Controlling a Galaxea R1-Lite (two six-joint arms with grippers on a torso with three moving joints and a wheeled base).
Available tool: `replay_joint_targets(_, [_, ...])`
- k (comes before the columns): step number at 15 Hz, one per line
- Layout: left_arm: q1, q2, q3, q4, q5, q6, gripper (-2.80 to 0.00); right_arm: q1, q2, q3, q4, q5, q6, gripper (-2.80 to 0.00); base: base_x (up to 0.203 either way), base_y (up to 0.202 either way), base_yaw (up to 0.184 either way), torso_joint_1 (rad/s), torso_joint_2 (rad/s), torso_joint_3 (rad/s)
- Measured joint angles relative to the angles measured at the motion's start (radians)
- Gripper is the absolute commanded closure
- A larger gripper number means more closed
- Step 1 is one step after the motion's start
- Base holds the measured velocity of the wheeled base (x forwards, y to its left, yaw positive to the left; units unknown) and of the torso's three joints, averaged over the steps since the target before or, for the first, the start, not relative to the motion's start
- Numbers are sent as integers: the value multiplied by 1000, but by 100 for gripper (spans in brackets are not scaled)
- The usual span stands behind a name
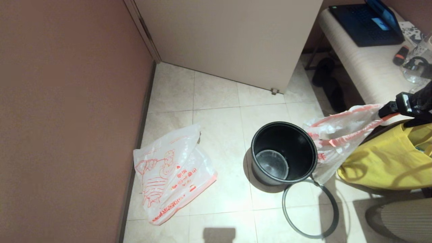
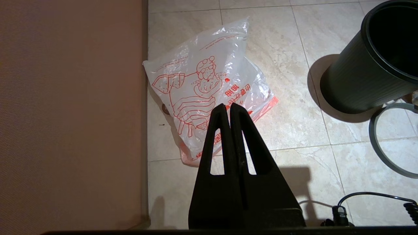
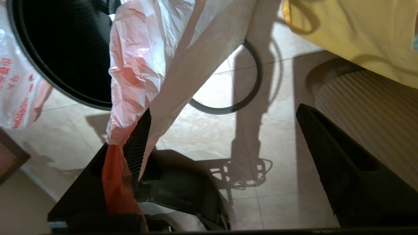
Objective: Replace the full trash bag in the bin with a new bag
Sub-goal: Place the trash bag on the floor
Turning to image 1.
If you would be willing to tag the beige door frame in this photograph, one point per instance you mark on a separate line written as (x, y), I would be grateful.
(141, 27)

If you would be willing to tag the dark blue laptop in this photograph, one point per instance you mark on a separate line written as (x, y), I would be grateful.
(364, 23)

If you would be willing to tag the spare white plastic bag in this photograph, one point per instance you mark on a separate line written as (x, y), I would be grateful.
(341, 135)

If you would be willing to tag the black round trash bin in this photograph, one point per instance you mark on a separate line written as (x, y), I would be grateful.
(287, 141)

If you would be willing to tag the beige door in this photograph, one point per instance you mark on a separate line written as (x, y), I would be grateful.
(229, 40)

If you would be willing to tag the small metal door stopper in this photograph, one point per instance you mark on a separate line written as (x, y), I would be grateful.
(274, 91)

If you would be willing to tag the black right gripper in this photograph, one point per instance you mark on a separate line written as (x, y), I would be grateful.
(420, 104)

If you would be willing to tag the white black patterned card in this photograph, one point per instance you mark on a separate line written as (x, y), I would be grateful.
(411, 33)

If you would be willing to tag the clear glass cup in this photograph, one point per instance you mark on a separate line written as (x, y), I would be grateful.
(413, 76)

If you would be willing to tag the cream striped bench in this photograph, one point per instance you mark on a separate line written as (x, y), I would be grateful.
(368, 74)

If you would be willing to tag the clear ribbed glass bottle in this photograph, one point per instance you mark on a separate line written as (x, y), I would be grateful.
(420, 49)

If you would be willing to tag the beige striped stool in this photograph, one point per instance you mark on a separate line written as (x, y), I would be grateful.
(405, 222)

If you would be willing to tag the black orange handheld device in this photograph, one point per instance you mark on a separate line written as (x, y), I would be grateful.
(400, 55)

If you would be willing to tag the white red-printed plastic bag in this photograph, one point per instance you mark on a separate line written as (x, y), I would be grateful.
(168, 175)

